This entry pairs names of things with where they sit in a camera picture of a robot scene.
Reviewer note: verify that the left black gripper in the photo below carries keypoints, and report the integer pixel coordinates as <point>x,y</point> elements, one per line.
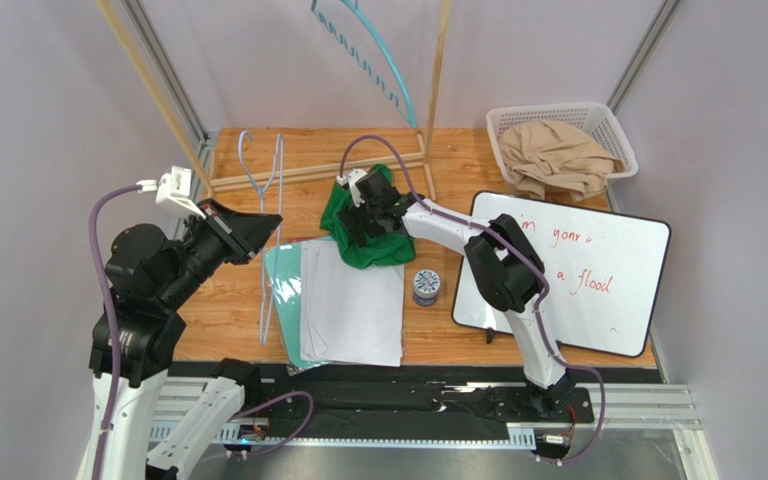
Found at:
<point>244,233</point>

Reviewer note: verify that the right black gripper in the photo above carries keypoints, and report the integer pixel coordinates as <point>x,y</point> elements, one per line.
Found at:
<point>371,212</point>

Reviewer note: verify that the green t shirt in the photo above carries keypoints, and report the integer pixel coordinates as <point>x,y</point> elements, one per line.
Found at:
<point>389,250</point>

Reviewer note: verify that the beige t shirt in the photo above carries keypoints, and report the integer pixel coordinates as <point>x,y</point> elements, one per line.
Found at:
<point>548,156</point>

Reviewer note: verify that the light blue hanger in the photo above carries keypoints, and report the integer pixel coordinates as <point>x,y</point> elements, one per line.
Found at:
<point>355,34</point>

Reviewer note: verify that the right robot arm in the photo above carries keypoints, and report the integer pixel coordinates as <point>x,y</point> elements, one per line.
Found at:
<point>507,271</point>

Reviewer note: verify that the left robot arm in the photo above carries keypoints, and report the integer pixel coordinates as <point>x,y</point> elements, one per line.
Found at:
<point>149,278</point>

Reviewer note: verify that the red booklet under folder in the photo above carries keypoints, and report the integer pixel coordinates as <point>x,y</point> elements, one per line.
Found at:
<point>302,238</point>

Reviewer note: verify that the teal plastic folder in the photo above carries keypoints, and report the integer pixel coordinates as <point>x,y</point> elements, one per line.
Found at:
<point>283,266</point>

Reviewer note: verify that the small round tin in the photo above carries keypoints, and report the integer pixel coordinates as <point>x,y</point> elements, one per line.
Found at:
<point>426,287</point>

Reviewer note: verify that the white paper stack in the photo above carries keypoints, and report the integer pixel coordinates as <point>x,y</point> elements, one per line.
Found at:
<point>349,315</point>

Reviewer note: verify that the white whiteboard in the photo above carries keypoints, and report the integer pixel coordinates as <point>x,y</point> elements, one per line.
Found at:
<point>604,269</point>

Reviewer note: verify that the white plastic basket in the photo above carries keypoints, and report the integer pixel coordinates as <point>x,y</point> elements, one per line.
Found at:
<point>593,118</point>

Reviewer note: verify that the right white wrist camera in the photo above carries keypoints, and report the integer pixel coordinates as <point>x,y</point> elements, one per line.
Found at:
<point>350,181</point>

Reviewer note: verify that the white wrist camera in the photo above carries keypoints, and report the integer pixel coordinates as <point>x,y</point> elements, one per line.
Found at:
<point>173,192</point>
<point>350,181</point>

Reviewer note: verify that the wooden clothes rack frame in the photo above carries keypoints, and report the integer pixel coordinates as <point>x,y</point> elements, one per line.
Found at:
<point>163,86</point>

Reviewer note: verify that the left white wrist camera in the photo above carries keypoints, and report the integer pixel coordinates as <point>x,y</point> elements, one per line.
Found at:
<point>173,192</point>

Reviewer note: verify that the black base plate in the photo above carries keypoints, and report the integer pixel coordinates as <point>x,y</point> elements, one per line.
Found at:
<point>411,402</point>

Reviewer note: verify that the aluminium frame rail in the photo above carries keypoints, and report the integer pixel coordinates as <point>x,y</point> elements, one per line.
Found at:
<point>630,400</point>

